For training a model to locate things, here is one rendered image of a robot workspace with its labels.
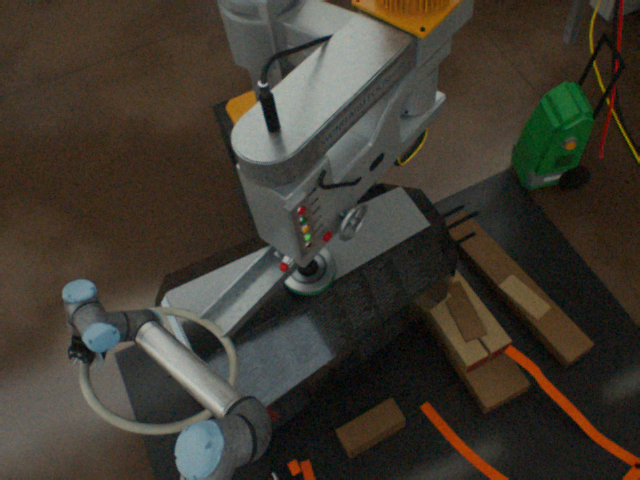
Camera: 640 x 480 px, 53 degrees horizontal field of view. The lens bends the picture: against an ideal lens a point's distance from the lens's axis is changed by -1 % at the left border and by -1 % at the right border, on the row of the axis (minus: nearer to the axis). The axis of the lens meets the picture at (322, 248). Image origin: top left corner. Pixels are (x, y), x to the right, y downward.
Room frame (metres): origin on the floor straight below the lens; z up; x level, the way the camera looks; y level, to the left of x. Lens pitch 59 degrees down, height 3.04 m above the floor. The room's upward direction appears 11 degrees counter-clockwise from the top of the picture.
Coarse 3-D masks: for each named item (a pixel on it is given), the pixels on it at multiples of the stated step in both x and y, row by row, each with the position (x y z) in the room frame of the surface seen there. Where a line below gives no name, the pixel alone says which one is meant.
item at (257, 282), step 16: (272, 256) 1.21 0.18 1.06; (256, 272) 1.15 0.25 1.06; (272, 272) 1.14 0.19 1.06; (288, 272) 1.12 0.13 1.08; (240, 288) 1.10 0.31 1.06; (256, 288) 1.09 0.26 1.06; (272, 288) 1.06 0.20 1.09; (224, 304) 1.05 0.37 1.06; (240, 304) 1.04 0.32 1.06; (256, 304) 1.01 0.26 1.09; (224, 320) 0.99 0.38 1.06; (240, 320) 0.96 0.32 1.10; (224, 336) 0.91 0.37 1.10
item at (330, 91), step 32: (352, 32) 1.57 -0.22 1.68; (384, 32) 1.55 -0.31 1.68; (448, 32) 1.60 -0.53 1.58; (320, 64) 1.46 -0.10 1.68; (352, 64) 1.44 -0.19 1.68; (384, 64) 1.41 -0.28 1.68; (416, 64) 1.51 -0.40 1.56; (288, 96) 1.36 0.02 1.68; (320, 96) 1.33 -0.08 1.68; (352, 96) 1.31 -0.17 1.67; (256, 128) 1.26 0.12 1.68; (288, 128) 1.24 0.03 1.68; (320, 128) 1.22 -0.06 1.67; (256, 160) 1.14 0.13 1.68; (288, 160) 1.13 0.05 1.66
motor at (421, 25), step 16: (368, 0) 1.68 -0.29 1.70; (384, 0) 1.62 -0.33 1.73; (400, 0) 1.60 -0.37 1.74; (416, 0) 1.58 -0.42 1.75; (432, 0) 1.56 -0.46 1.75; (448, 0) 1.61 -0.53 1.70; (384, 16) 1.59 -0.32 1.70; (400, 16) 1.58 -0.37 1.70; (416, 16) 1.57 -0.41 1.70; (432, 16) 1.55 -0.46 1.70; (416, 32) 1.50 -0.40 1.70
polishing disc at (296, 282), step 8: (320, 256) 1.28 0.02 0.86; (328, 256) 1.28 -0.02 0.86; (320, 264) 1.25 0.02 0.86; (328, 264) 1.24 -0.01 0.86; (296, 272) 1.23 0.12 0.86; (320, 272) 1.21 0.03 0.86; (328, 272) 1.21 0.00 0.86; (288, 280) 1.21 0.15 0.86; (296, 280) 1.20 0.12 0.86; (304, 280) 1.19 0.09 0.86; (312, 280) 1.19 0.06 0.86; (320, 280) 1.18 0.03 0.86; (328, 280) 1.17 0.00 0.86; (296, 288) 1.16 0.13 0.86; (304, 288) 1.16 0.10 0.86; (312, 288) 1.15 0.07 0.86; (320, 288) 1.15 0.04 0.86
